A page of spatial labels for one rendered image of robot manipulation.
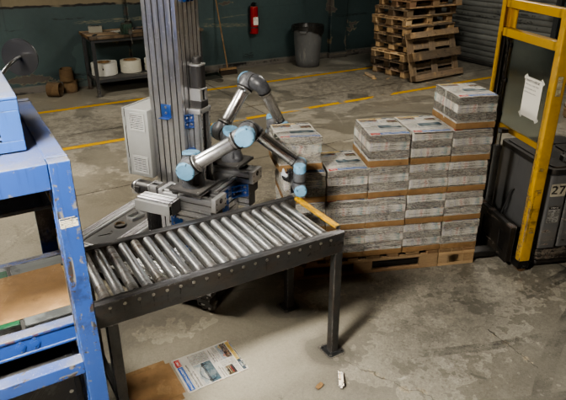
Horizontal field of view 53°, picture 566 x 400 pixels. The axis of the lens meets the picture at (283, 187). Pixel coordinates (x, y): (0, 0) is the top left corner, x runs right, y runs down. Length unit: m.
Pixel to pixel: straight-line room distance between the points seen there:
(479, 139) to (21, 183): 2.97
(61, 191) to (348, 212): 2.28
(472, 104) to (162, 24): 2.05
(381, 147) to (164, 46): 1.53
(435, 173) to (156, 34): 2.06
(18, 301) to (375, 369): 1.91
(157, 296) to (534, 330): 2.39
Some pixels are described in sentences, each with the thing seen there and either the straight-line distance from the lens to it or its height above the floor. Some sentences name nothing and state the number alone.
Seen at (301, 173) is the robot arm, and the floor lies 0.99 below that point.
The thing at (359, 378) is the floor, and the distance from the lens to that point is 3.34.
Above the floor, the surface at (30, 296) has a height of 0.80.
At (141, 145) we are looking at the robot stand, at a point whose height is 0.99.
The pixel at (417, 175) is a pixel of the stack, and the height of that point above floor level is 0.75.
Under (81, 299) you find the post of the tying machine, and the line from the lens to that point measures 2.32.
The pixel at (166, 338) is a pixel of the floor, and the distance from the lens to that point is 3.65.
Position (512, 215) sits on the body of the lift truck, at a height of 0.26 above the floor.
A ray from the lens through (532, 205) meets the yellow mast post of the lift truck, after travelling 4.28.
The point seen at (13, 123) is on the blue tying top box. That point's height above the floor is 1.65.
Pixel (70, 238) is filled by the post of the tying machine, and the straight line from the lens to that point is 2.19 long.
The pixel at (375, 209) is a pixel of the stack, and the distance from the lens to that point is 3.97.
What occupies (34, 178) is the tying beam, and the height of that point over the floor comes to 1.51.
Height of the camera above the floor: 2.25
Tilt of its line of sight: 24 degrees down
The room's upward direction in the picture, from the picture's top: straight up
